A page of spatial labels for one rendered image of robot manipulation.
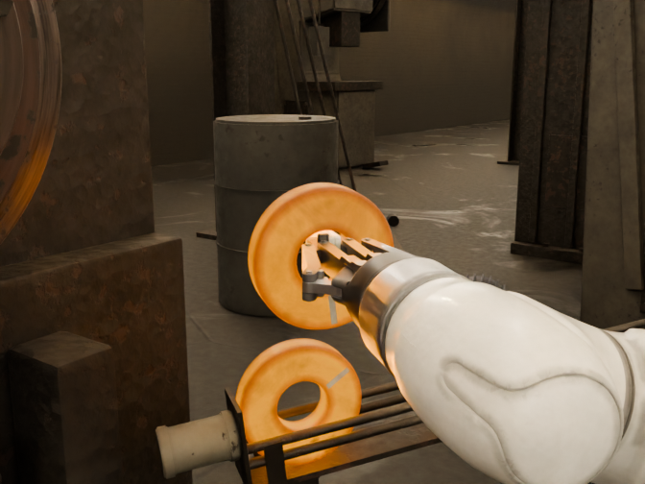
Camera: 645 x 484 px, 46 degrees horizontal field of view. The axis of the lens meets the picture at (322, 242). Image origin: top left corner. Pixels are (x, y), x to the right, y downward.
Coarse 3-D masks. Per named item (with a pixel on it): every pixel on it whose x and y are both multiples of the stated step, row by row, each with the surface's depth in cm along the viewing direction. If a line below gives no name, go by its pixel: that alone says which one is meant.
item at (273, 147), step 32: (224, 128) 332; (256, 128) 323; (288, 128) 323; (320, 128) 331; (224, 160) 336; (256, 160) 326; (288, 160) 326; (320, 160) 334; (224, 192) 340; (256, 192) 329; (224, 224) 343; (224, 256) 348; (224, 288) 352
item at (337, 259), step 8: (320, 240) 74; (328, 240) 74; (320, 248) 73; (328, 248) 72; (336, 248) 72; (328, 256) 71; (336, 256) 69; (344, 256) 67; (352, 256) 68; (328, 264) 71; (336, 264) 69; (344, 264) 68; (352, 264) 65; (360, 264) 64; (328, 272) 71; (336, 272) 69
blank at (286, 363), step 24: (264, 360) 88; (288, 360) 88; (312, 360) 89; (336, 360) 90; (240, 384) 89; (264, 384) 88; (288, 384) 89; (336, 384) 91; (264, 408) 89; (336, 408) 92; (264, 432) 89; (288, 432) 90; (336, 432) 92; (312, 456) 92
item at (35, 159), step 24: (48, 0) 72; (48, 24) 73; (48, 48) 73; (48, 72) 74; (48, 96) 74; (48, 120) 74; (48, 144) 75; (24, 168) 73; (24, 192) 73; (0, 216) 71; (0, 240) 72
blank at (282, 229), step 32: (288, 192) 77; (320, 192) 75; (352, 192) 76; (256, 224) 77; (288, 224) 75; (320, 224) 76; (352, 224) 77; (384, 224) 78; (256, 256) 75; (288, 256) 76; (256, 288) 77; (288, 288) 77; (288, 320) 78; (320, 320) 79; (352, 320) 80
